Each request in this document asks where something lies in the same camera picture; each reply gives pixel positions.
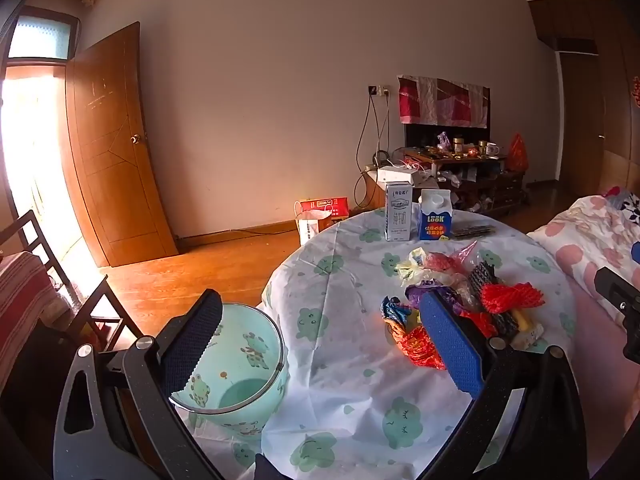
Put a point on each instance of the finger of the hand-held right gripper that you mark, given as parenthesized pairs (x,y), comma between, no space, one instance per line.
(617,297)

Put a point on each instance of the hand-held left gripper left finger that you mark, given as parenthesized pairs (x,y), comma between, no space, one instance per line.
(192,340)

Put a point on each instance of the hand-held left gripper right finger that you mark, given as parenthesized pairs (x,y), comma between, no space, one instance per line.
(450,340)

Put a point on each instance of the red foil wrapper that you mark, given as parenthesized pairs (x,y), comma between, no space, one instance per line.
(420,350)

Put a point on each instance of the purple plastic bag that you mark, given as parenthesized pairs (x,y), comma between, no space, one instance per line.
(417,292)

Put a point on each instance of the green cartoon print waste bin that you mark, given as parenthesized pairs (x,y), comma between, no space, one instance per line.
(250,360)

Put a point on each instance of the black foam fruit net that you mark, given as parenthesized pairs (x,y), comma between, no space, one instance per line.
(482,275)

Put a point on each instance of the red foam fruit net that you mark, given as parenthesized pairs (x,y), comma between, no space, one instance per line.
(510,296)

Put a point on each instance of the blue crumpled wrapper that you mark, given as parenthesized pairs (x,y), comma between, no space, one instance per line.
(395,307)

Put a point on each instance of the pink bed sheet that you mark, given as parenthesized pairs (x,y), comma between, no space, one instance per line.
(600,360)

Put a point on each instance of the floral pink white blanket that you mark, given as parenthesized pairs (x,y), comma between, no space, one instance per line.
(590,230)

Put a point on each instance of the pink plastic bag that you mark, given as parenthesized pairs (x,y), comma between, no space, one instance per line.
(440,262)

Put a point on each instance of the pale yellow plastic bag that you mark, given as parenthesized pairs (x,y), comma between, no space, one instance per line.
(410,270)

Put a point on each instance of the white tablecloth with green figures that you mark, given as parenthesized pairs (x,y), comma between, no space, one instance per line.
(350,320)

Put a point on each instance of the dark wooden chair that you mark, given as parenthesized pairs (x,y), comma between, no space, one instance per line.
(90,310)

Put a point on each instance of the dark flat packet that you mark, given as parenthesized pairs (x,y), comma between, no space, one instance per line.
(472,230)

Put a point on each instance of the blue gable-top drink carton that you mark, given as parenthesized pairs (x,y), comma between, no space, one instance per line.
(435,222)

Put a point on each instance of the white milk carton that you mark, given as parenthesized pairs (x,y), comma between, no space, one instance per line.
(398,215)

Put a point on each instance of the wooden television cabinet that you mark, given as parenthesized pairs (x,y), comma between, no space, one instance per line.
(500,185)

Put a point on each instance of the white paper shopping bag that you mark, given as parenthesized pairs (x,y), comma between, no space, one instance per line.
(312,227)

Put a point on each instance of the red white striped cloth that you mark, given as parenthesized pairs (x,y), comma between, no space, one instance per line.
(22,310)

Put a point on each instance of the red plastic bag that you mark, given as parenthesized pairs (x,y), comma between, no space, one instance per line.
(518,155)

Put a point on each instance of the white flat box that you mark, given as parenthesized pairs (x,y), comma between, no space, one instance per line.
(397,174)

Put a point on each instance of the red gift box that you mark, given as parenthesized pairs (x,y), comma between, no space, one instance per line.
(330,206)

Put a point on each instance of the dark wooden wardrobe door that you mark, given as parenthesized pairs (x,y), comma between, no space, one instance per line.
(580,120)

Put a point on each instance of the white mug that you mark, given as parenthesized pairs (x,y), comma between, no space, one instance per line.
(492,149)

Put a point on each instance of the black television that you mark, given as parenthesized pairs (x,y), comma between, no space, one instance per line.
(425,135)

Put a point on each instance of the red pink television cover cloth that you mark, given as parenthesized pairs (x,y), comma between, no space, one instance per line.
(440,100)

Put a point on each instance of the frosted transom window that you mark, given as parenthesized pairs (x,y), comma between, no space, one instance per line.
(42,35)

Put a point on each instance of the wall power socket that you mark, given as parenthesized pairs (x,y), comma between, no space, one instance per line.
(380,90)

